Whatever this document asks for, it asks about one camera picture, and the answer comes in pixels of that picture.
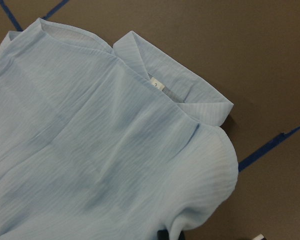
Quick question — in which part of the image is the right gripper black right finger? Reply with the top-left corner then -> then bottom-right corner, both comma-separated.
249,226 -> 265,240

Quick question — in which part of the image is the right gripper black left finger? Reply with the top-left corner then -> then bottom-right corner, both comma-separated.
156,226 -> 170,240

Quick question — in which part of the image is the light blue button shirt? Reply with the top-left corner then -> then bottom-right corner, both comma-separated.
0,18 -> 238,240

